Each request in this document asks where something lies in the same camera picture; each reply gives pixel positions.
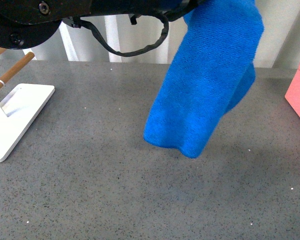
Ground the blue microfiber cloth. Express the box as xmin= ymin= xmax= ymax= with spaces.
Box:
xmin=143 ymin=0 xmax=264 ymax=158

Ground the near wooden rack rod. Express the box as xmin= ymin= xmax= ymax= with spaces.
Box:
xmin=0 ymin=52 xmax=35 ymax=89

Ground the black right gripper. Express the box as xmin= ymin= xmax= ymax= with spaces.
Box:
xmin=0 ymin=0 xmax=203 ymax=50

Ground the white curtain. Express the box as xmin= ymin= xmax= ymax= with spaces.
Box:
xmin=0 ymin=0 xmax=300 ymax=70

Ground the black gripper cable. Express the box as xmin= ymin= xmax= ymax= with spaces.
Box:
xmin=62 ymin=11 xmax=170 ymax=58

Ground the white towel rack stand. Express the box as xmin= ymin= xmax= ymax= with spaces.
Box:
xmin=0 ymin=83 xmax=55 ymax=163

